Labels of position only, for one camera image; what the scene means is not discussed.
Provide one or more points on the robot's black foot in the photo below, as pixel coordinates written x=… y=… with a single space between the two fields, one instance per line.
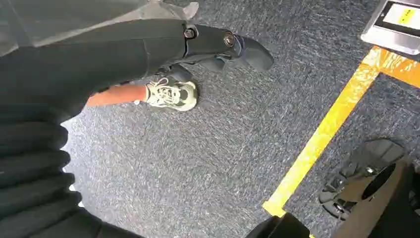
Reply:
x=367 y=164
x=282 y=228

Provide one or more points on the white and yellow label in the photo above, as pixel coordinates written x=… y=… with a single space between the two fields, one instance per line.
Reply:
x=403 y=14

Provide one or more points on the person's leg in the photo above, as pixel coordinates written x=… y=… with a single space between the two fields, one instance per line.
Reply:
x=118 y=95

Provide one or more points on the steel bench base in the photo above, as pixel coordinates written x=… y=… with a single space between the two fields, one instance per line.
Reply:
x=390 y=37

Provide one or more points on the ribbed grey left arm sleeve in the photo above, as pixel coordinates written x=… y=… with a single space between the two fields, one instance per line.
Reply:
x=32 y=177

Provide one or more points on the person's pale green sneaker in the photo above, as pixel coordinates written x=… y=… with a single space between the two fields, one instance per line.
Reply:
x=172 y=95

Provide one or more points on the robot's dark leg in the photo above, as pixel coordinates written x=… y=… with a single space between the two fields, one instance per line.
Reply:
x=387 y=207

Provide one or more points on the yellow floor tape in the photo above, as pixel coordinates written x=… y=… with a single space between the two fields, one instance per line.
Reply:
x=328 y=131

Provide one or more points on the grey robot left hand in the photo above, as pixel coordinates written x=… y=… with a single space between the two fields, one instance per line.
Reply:
x=98 y=52

